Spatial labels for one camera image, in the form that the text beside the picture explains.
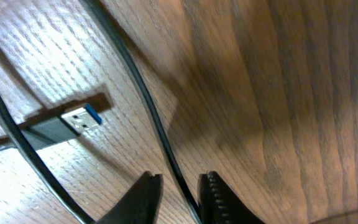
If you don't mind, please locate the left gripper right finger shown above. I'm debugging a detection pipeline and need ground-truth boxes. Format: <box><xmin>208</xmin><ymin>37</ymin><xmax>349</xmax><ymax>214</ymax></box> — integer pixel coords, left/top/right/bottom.
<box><xmin>198</xmin><ymin>171</ymin><xmax>264</xmax><ymax>224</ymax></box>

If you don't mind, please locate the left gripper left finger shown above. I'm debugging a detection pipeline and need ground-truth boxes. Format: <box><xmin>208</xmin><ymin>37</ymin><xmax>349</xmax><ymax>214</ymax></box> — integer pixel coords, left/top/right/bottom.
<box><xmin>97</xmin><ymin>171</ymin><xmax>163</xmax><ymax>224</ymax></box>

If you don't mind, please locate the black usb cable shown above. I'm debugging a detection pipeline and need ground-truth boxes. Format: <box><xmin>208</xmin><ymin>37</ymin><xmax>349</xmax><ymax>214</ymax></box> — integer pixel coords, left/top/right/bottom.
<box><xmin>0</xmin><ymin>55</ymin><xmax>104</xmax><ymax>224</ymax></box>
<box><xmin>82</xmin><ymin>0</ymin><xmax>203</xmax><ymax>224</ymax></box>

